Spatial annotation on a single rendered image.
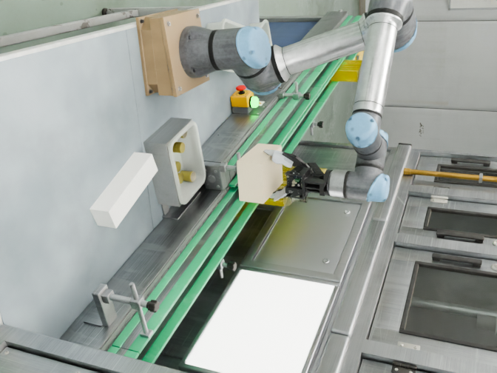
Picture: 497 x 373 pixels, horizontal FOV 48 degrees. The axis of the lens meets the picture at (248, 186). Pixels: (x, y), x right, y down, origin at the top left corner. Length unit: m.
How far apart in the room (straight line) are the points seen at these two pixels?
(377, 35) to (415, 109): 6.70
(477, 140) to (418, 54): 1.47
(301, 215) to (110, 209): 0.81
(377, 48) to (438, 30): 6.29
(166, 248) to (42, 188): 0.47
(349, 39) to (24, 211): 0.99
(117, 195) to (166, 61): 0.40
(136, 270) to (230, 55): 0.66
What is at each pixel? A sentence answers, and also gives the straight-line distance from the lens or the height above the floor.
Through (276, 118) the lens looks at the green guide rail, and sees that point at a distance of 2.18.
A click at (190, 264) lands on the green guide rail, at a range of 1.63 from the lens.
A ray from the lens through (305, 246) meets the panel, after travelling 1.91.
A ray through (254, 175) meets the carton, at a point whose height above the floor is 1.10.
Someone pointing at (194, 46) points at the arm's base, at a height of 0.89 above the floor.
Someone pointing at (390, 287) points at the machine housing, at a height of 1.46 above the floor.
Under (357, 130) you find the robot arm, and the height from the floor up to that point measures 1.39.
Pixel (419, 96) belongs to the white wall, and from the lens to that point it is 8.11.
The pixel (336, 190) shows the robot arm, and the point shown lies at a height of 1.33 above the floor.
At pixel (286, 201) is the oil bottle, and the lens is 1.92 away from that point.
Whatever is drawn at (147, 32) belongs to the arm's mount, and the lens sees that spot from 1.64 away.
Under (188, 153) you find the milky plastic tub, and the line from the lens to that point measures 1.83.
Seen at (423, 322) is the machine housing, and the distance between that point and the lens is 1.72.
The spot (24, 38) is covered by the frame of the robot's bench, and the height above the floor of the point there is 0.20.
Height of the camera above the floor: 1.68
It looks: 22 degrees down
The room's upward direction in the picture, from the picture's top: 96 degrees clockwise
